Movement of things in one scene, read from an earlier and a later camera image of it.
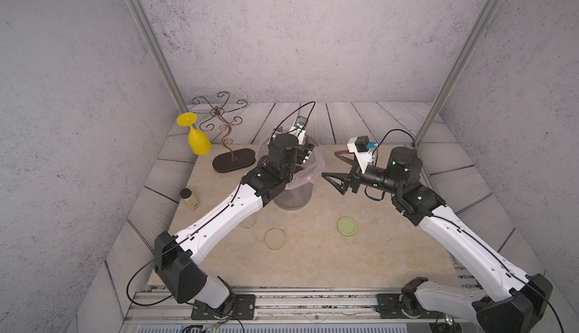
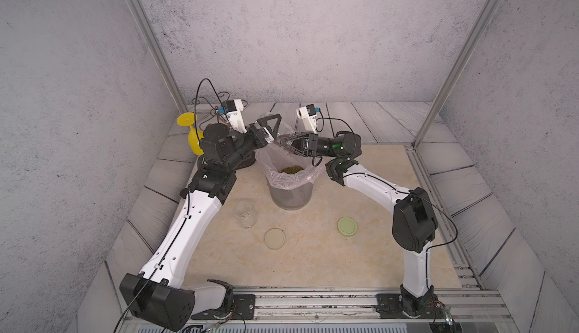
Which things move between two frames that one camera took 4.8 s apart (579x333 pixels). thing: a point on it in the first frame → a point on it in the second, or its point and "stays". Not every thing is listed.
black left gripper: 303,154 → 256,142
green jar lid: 347,226 stays
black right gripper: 357,177 → 312,147
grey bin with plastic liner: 298,193 stays
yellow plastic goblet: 198,142 stays
